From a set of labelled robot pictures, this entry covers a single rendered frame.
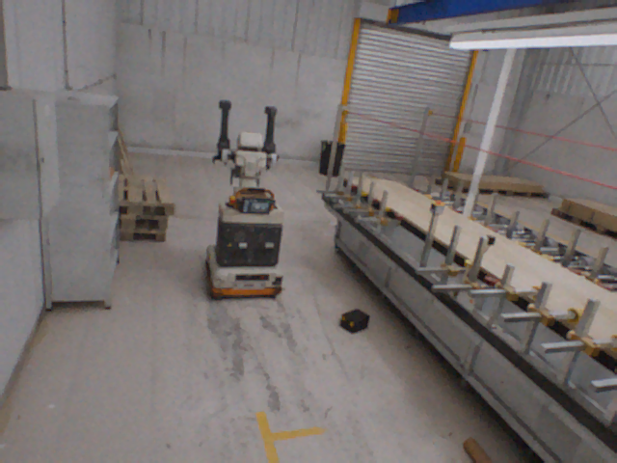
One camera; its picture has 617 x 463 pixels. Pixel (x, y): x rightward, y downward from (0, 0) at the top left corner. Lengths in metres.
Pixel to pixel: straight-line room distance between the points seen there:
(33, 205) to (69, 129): 0.94
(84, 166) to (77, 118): 0.32
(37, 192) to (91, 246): 1.13
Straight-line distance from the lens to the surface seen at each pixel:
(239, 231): 3.73
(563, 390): 2.49
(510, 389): 3.13
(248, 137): 3.99
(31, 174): 2.53
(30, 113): 2.47
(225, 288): 3.85
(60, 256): 3.65
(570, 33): 3.01
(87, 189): 3.45
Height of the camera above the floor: 1.90
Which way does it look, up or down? 19 degrees down
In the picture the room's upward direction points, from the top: 8 degrees clockwise
